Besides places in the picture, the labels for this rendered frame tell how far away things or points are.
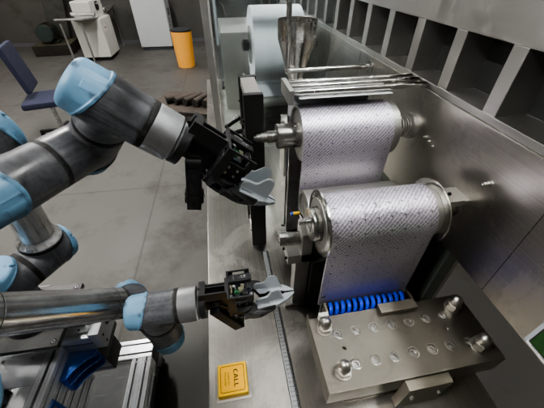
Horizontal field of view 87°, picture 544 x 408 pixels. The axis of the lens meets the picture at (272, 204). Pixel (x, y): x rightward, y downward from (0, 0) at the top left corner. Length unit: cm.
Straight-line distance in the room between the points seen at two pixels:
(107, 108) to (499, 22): 68
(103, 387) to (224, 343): 95
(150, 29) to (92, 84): 786
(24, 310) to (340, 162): 72
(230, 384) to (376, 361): 34
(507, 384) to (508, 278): 145
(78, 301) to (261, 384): 46
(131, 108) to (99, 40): 732
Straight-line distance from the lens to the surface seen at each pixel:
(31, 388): 123
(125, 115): 44
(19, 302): 69
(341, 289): 75
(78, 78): 44
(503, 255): 73
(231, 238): 109
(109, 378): 173
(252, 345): 86
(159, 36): 828
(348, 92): 79
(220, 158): 46
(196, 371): 184
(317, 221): 60
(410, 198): 67
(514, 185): 69
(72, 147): 50
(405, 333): 79
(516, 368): 223
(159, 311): 67
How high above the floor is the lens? 169
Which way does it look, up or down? 40 degrees down
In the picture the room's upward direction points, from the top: straight up
